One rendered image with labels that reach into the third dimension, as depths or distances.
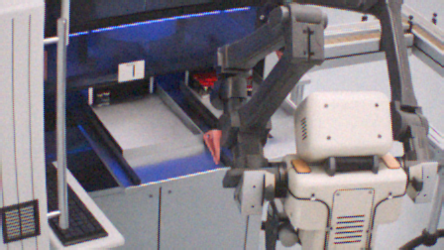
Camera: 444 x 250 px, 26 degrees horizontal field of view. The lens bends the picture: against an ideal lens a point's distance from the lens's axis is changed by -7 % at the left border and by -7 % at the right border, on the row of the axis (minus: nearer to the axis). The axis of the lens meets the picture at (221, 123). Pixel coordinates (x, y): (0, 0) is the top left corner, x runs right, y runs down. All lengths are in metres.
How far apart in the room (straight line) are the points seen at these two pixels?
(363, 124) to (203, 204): 1.33
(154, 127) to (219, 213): 0.59
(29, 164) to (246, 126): 0.55
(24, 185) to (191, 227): 1.18
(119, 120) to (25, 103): 0.79
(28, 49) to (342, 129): 0.74
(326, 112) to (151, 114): 1.01
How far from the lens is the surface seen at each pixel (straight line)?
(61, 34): 2.31
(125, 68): 3.06
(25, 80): 2.31
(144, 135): 3.01
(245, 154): 2.28
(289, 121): 3.11
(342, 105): 2.23
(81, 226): 2.70
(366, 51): 3.67
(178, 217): 3.46
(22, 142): 2.39
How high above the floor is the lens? 2.41
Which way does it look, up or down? 30 degrees down
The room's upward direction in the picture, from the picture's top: 5 degrees clockwise
